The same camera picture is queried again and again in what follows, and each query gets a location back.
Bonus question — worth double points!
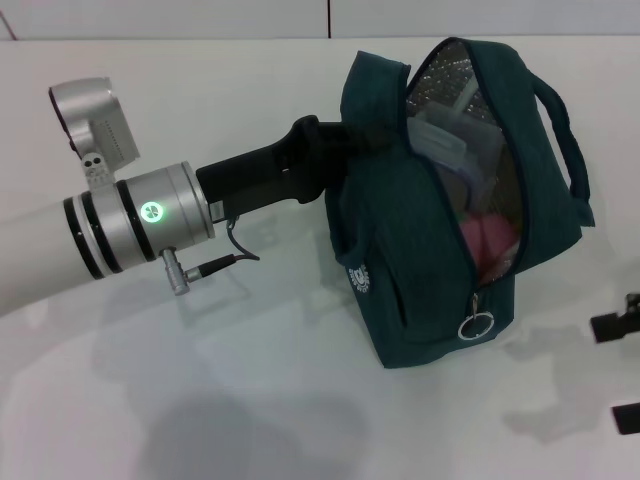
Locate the silver depth camera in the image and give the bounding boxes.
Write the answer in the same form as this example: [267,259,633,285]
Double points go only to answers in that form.
[48,76,142,194]

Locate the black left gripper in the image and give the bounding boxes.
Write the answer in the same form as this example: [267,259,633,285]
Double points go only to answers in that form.
[195,114,397,224]

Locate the clear food container blue seal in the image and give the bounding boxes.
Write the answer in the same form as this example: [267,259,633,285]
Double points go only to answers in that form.
[407,110,504,201]

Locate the pink toy peach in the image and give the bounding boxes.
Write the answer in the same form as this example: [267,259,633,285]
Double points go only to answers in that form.
[458,213,519,274]

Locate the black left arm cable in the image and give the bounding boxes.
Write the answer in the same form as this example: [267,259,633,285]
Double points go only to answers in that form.
[183,219,261,279]

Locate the dark teal insulated lunch bag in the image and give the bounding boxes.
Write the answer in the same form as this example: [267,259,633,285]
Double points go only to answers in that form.
[324,37,596,371]

